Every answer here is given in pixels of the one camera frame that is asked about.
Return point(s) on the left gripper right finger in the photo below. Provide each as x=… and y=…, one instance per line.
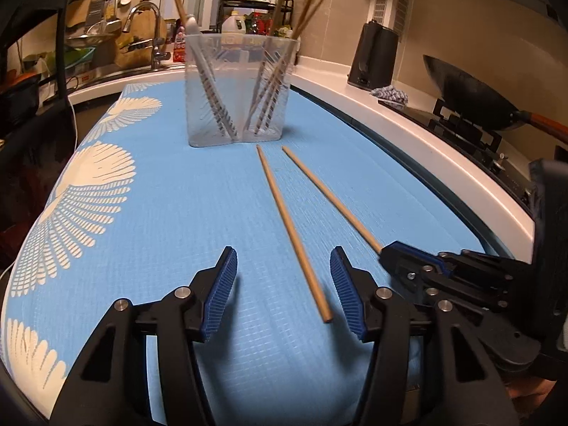
x=461, y=386

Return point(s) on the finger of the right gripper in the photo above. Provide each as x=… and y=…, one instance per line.
x=407, y=264

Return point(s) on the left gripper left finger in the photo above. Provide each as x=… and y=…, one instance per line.
x=107, y=385

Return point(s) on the wooden chopstick six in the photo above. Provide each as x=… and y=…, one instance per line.
x=309, y=274

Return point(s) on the wooden chopstick seven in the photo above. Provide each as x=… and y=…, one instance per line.
x=336, y=202

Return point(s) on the wooden chopstick four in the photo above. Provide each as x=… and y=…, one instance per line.
x=276, y=80

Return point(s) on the wooden chopstick three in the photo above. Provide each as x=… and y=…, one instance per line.
x=269, y=118

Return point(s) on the wooden chopstick one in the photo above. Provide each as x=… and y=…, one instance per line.
x=207, y=78

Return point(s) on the wooden chopstick five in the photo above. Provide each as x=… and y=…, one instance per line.
x=267, y=45

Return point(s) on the chrome kitchen faucet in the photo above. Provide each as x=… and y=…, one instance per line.
x=158, y=57

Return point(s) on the person's right hand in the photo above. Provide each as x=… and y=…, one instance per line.
x=528, y=395

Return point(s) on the black wok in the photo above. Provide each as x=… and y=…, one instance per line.
x=475, y=101

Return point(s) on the blue white dish cloth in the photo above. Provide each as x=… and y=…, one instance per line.
x=390, y=95

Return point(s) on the blue white patterned mat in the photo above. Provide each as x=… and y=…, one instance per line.
x=138, y=212

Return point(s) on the black electric kettle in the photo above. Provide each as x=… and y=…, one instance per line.
x=375, y=57

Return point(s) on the clear plastic utensil holder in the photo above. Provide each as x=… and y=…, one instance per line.
x=235, y=59

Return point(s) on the black shelving rack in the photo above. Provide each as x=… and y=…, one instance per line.
x=33, y=41

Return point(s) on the yellow label oil jug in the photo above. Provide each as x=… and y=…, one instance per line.
x=234, y=24

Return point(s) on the orange pot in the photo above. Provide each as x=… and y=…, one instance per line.
x=21, y=98

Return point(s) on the black condiment rack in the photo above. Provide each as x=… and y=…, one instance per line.
x=258, y=15

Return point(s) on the pink dish soap bottle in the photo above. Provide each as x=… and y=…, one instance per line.
x=178, y=51

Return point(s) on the wooden cutting board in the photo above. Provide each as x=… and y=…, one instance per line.
x=134, y=49

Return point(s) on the metal bowl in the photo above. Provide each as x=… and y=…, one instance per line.
x=85, y=40

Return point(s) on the metal box grater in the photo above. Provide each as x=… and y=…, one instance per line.
x=95, y=14

